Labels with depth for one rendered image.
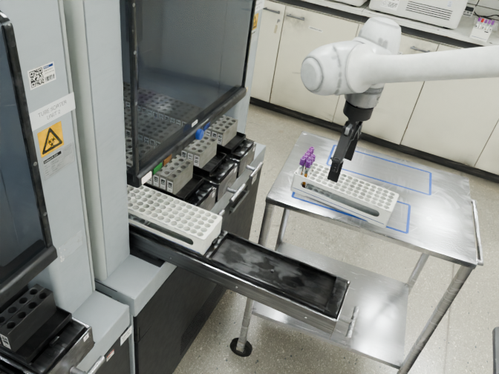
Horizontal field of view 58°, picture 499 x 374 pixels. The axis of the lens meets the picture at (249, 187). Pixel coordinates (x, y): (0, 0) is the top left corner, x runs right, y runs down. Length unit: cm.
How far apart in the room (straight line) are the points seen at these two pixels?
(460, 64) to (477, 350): 159
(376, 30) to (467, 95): 217
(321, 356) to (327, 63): 133
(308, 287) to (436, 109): 234
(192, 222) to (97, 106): 40
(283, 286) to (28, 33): 74
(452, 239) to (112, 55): 102
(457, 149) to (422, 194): 189
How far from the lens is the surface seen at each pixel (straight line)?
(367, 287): 191
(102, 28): 85
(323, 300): 110
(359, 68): 99
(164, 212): 116
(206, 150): 138
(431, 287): 247
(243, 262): 113
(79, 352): 102
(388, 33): 112
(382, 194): 136
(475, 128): 333
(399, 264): 251
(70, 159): 87
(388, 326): 182
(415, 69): 96
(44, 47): 76
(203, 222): 113
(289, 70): 340
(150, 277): 117
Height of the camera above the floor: 162
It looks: 37 degrees down
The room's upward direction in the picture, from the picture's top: 9 degrees clockwise
